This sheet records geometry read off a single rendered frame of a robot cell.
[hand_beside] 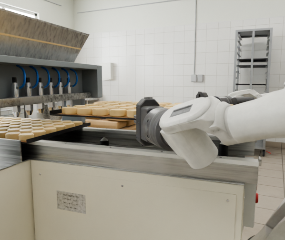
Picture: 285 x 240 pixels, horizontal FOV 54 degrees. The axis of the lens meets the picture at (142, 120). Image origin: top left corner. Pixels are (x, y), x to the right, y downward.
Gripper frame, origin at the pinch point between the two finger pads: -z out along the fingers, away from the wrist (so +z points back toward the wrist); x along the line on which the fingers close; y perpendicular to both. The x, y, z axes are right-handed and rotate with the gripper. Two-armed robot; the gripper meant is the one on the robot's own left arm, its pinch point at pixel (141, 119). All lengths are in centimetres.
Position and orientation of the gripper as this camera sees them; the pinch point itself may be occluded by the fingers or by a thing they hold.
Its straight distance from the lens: 74.7
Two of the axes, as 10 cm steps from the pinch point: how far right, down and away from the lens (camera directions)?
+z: 4.0, 1.3, -9.1
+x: 0.1, -9.9, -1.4
